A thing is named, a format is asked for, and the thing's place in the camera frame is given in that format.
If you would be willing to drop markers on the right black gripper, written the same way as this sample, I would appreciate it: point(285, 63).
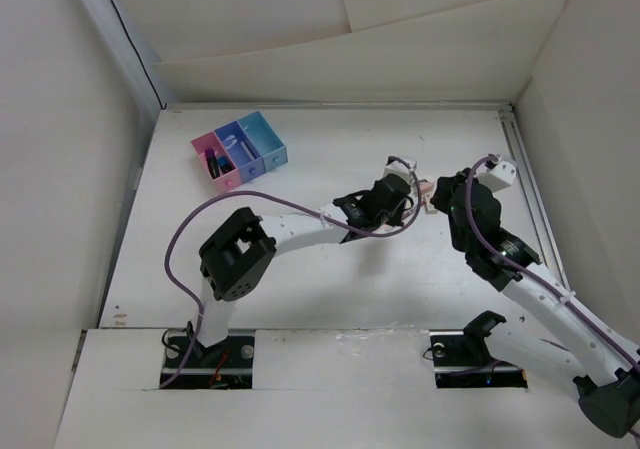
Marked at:
point(446, 186)

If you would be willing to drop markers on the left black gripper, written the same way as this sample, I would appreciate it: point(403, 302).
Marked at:
point(396, 219)

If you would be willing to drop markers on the white marker pink cap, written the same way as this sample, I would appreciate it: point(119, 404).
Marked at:
point(249, 150)

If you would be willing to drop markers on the blue cap black highlighter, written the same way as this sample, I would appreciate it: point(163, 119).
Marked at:
point(224, 165)

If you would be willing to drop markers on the purple cap black highlighter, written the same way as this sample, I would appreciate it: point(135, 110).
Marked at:
point(211, 161)

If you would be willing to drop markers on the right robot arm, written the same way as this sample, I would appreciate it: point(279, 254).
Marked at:
point(605, 366)

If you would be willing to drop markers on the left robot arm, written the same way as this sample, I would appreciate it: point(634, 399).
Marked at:
point(235, 258)

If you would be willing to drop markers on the pink white stapler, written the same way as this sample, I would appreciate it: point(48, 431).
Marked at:
point(426, 188)

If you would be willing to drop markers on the light blue drawer box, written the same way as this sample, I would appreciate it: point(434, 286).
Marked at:
point(265, 140)

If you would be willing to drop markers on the purple-blue drawer box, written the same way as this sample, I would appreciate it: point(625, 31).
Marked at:
point(230, 136)

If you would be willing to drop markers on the pink drawer box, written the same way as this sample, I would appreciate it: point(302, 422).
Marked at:
point(225, 182)

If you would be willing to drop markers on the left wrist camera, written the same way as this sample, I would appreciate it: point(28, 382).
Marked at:
point(400, 166)

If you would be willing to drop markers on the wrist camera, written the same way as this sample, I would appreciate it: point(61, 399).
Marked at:
point(497, 173)
point(400, 166)

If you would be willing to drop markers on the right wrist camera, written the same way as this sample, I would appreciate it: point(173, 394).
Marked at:
point(497, 173)

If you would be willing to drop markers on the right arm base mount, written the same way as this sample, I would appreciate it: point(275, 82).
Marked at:
point(461, 358)

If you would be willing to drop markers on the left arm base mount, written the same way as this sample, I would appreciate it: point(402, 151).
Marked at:
point(226, 366)

